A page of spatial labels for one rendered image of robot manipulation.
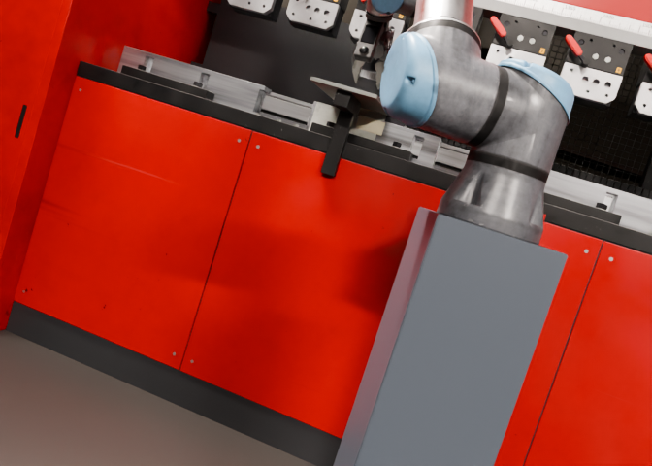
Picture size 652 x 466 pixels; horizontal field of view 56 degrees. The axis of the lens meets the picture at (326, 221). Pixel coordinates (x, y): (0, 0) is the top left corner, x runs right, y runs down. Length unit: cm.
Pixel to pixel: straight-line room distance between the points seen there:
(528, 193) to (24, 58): 156
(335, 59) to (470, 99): 161
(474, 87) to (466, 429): 45
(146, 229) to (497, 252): 126
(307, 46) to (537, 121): 167
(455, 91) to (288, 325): 106
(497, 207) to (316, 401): 104
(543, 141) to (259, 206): 102
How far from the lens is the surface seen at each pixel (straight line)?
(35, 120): 199
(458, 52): 85
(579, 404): 172
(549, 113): 88
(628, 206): 180
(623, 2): 187
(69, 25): 200
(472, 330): 84
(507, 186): 86
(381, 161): 165
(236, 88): 193
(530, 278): 85
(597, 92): 180
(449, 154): 202
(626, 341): 170
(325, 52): 243
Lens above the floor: 78
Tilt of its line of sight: 4 degrees down
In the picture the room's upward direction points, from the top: 18 degrees clockwise
